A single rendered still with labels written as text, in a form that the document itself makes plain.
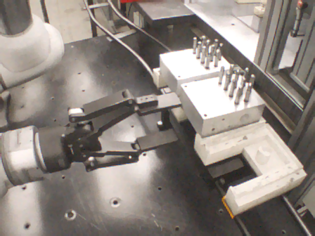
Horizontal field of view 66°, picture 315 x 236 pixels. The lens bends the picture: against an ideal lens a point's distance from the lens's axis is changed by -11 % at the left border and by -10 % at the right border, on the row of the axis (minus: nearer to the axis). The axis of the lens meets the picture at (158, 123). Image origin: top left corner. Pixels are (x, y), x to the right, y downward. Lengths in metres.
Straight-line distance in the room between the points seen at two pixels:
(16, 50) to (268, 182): 0.66
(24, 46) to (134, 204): 0.49
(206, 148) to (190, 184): 0.21
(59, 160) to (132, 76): 0.58
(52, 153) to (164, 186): 0.32
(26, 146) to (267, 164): 0.39
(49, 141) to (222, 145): 0.28
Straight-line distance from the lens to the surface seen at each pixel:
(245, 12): 0.86
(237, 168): 0.50
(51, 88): 0.97
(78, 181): 0.67
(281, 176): 0.45
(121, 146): 0.47
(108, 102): 0.40
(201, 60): 0.56
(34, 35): 0.77
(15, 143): 0.43
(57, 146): 0.41
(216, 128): 0.47
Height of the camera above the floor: 1.23
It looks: 46 degrees down
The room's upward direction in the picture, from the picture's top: straight up
